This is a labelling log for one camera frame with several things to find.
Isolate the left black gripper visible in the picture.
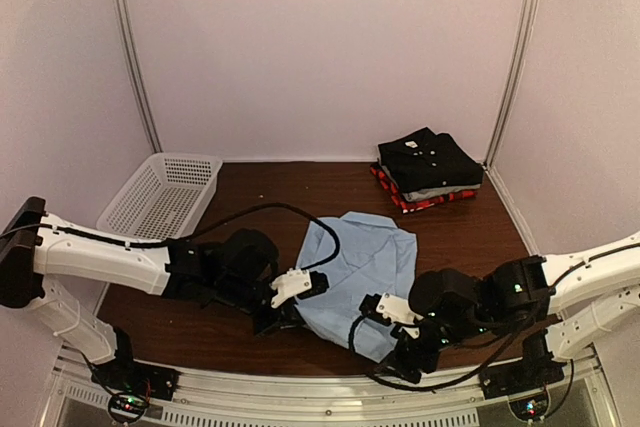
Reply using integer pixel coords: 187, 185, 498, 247
215, 273, 308, 339

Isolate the light blue long sleeve shirt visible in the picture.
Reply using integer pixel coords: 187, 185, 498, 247
296, 211, 418, 362

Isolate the white plastic laundry basket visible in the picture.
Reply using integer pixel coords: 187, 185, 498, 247
96, 153, 223, 239

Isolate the grey shirt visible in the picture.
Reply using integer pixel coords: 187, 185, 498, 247
402, 184, 481, 203

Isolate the red plaid shirt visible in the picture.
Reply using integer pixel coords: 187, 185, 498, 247
369, 162, 477, 214

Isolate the black shirt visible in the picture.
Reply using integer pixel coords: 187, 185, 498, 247
378, 127, 484, 193

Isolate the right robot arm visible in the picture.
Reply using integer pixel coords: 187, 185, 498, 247
369, 234, 639, 394

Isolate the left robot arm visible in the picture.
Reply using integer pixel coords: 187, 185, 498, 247
1, 197, 312, 391

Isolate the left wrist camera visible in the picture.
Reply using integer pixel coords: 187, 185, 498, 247
270, 269, 329, 309

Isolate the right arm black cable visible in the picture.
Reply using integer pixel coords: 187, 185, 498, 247
347, 314, 526, 393

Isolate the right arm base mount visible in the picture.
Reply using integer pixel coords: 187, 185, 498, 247
479, 359, 565, 424

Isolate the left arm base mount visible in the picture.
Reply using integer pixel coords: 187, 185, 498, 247
89, 362, 179, 425

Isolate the front aluminium rail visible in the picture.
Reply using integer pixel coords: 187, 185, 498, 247
35, 345, 621, 426

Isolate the left aluminium frame post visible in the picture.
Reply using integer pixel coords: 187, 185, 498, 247
113, 0, 162, 153

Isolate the aluminium frame post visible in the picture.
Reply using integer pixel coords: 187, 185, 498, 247
482, 0, 546, 171
113, 0, 162, 153

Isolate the right aluminium frame post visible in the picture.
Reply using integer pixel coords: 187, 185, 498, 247
482, 0, 546, 171

